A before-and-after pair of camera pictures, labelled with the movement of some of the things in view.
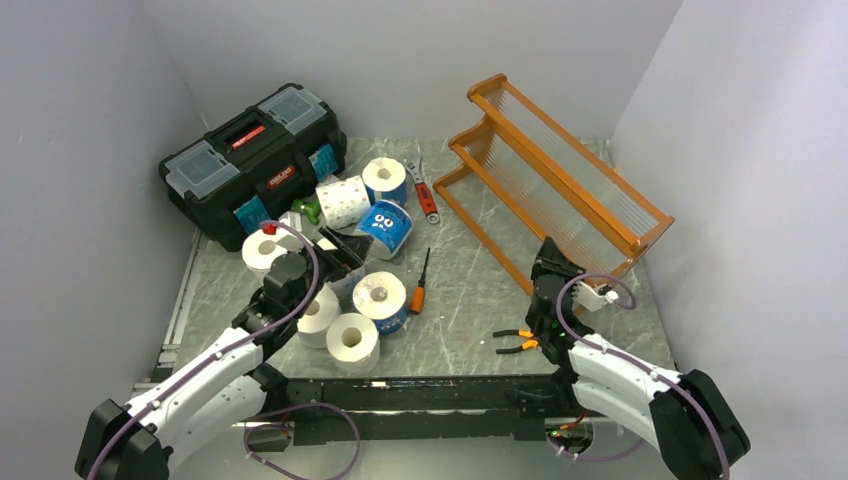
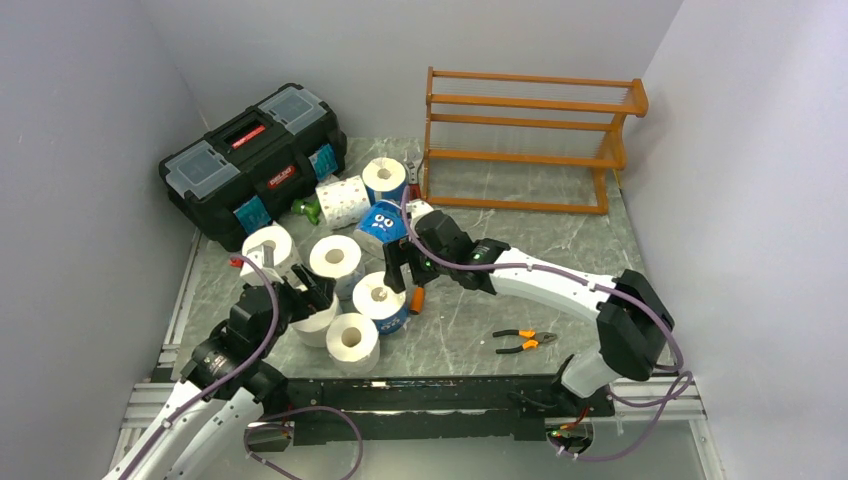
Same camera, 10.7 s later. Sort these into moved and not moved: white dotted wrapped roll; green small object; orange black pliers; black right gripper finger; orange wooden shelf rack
Moved: black right gripper finger; orange wooden shelf rack
Not moved: orange black pliers; green small object; white dotted wrapped roll
